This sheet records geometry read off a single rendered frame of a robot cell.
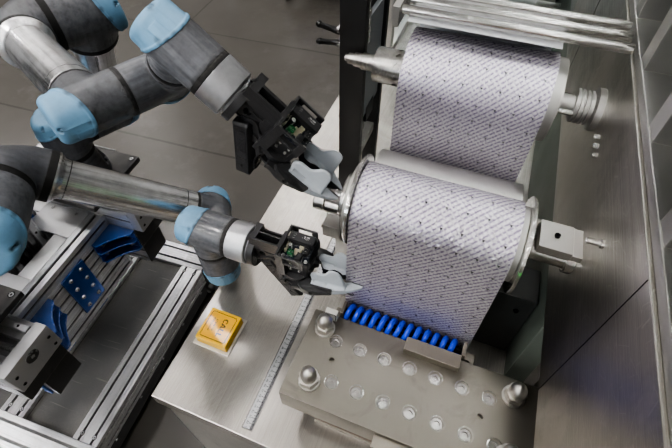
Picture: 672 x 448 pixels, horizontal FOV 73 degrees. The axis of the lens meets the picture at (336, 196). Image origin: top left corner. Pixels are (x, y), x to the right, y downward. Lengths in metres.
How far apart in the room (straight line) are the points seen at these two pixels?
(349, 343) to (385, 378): 0.08
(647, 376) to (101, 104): 0.68
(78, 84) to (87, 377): 1.33
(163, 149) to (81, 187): 1.90
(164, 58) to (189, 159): 2.08
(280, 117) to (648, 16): 0.58
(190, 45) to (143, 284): 1.46
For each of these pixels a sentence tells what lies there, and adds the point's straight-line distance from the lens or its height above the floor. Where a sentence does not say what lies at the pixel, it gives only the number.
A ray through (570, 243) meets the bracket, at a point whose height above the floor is 1.29.
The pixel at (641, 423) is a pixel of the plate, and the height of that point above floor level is 1.41.
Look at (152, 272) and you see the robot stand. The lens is 2.01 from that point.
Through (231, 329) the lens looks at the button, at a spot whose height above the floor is 0.92.
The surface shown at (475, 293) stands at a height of 1.19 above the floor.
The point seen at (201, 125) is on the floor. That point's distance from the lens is 2.92.
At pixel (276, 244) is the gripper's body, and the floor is 1.14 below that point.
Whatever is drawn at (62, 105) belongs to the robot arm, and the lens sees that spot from 0.70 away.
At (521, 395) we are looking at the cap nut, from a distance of 0.82.
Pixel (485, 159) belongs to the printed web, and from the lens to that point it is 0.85.
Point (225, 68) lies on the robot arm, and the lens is 0.64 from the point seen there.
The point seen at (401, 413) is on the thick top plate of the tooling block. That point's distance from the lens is 0.80.
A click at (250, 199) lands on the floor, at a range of 2.42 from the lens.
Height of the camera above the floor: 1.80
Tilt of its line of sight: 49 degrees down
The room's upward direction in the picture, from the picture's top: straight up
